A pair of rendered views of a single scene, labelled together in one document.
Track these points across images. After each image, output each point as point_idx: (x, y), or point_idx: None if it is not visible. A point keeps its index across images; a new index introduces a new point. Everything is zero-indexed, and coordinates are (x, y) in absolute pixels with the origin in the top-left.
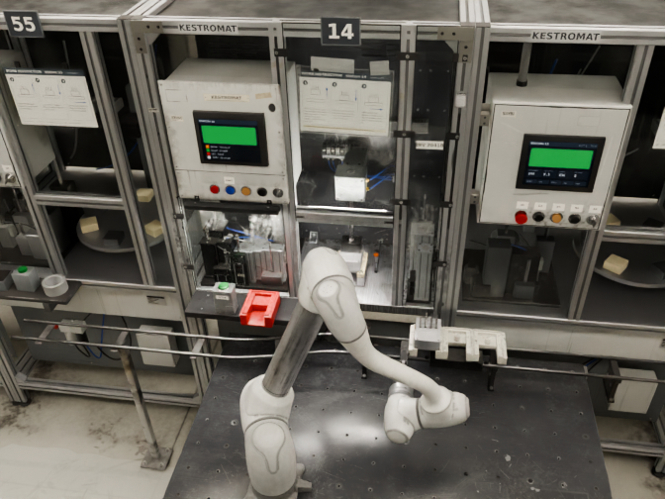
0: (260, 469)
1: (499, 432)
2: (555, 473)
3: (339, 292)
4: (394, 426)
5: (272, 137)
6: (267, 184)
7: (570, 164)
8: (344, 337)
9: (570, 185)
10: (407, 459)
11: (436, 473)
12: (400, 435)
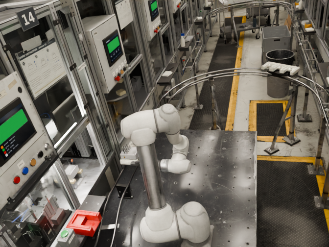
0: (207, 219)
1: None
2: (196, 141)
3: (171, 104)
4: (187, 163)
5: (29, 110)
6: (40, 146)
7: (116, 45)
8: (180, 125)
9: (119, 54)
10: (185, 182)
11: (194, 173)
12: (190, 163)
